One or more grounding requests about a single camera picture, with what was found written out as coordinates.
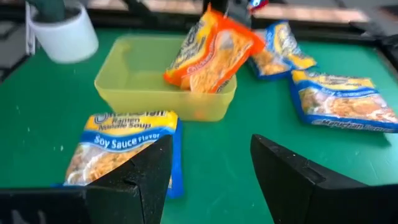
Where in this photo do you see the orange chicken ramen pack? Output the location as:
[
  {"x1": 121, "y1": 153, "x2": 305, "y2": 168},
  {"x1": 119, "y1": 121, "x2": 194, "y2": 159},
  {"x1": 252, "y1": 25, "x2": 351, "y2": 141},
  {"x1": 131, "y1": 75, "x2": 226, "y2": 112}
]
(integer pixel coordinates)
[{"x1": 164, "y1": 2, "x2": 266, "y2": 95}]

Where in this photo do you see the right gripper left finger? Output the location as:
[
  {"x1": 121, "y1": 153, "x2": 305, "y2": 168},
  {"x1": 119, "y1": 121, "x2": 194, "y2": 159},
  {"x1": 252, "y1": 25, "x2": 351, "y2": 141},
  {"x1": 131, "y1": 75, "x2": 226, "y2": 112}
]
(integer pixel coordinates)
[{"x1": 85, "y1": 133, "x2": 174, "y2": 224}]

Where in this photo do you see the blue soy sauce ramen pack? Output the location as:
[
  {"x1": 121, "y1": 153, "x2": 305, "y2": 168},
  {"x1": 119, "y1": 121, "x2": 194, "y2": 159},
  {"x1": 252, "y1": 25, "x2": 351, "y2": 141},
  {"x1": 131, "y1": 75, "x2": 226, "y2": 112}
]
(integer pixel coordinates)
[
  {"x1": 51, "y1": 110, "x2": 184, "y2": 199},
  {"x1": 248, "y1": 20, "x2": 318, "y2": 81},
  {"x1": 289, "y1": 68, "x2": 398, "y2": 134}
]

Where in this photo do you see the translucent yellow plastic bin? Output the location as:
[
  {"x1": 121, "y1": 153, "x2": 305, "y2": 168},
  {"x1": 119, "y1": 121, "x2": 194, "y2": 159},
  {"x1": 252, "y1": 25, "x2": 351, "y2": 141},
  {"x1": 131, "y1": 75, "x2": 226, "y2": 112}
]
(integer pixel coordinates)
[{"x1": 94, "y1": 34, "x2": 238, "y2": 123}]

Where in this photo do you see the green plant in white pot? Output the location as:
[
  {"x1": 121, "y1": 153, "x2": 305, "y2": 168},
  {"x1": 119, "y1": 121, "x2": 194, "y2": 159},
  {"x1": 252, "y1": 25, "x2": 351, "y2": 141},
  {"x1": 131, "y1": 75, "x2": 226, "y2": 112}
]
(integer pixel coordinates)
[{"x1": 24, "y1": 0, "x2": 100, "y2": 65}]

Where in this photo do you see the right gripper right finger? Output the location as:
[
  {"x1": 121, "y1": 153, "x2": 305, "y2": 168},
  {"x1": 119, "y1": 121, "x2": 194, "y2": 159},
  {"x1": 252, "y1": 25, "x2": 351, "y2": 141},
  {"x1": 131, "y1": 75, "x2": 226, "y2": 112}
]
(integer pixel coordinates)
[{"x1": 250, "y1": 133, "x2": 369, "y2": 224}]

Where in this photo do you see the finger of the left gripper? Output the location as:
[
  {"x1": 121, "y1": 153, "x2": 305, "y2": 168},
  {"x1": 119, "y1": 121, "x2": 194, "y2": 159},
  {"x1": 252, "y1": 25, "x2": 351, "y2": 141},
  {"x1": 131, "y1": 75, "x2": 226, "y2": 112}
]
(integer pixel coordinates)
[{"x1": 228, "y1": 0, "x2": 252, "y2": 28}]

